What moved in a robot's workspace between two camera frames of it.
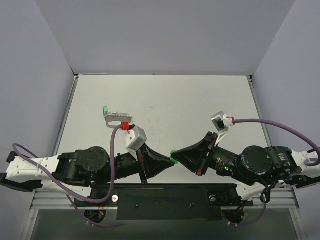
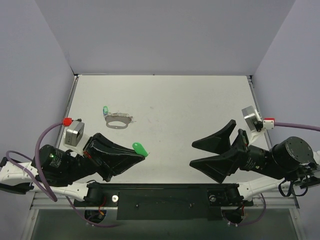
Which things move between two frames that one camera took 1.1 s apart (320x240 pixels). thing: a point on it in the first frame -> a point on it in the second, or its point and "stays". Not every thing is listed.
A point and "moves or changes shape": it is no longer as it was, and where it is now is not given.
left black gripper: [143, 162] -> [92, 155]
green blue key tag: [105, 110] stays
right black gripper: [206, 153] -> [240, 147]
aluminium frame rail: [51, 200] stays
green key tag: [175, 161] moves or changes shape
